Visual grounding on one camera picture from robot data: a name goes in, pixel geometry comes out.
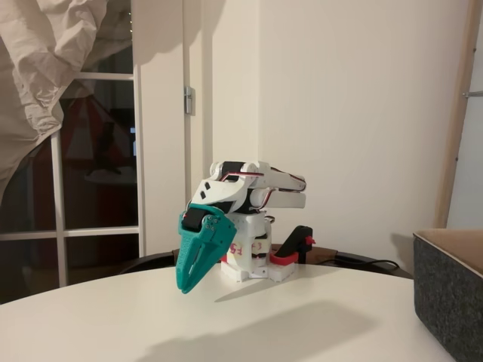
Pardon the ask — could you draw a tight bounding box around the dark grey felt basket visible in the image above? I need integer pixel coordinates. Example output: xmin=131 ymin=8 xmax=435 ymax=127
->
xmin=412 ymin=227 xmax=483 ymax=362

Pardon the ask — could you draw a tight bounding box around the white glazed door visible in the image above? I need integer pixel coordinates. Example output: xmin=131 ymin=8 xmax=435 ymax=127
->
xmin=0 ymin=0 xmax=186 ymax=299

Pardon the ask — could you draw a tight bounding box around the black clamp red pad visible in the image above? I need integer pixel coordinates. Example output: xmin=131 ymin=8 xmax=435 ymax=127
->
xmin=269 ymin=225 xmax=315 ymax=267

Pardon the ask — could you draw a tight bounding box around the metal door hinge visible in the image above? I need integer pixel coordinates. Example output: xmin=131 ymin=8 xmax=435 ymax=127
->
xmin=183 ymin=85 xmax=196 ymax=115

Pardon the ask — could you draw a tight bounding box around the beige crumpled curtain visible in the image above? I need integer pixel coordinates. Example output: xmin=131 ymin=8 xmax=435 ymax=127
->
xmin=0 ymin=0 xmax=133 ymax=194

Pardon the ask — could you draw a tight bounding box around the black power cable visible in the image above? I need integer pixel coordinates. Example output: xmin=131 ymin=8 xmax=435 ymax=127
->
xmin=312 ymin=257 xmax=401 ymax=270

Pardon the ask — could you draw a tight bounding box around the light wooden frame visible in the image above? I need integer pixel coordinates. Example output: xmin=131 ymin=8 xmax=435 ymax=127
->
xmin=433 ymin=0 xmax=483 ymax=229

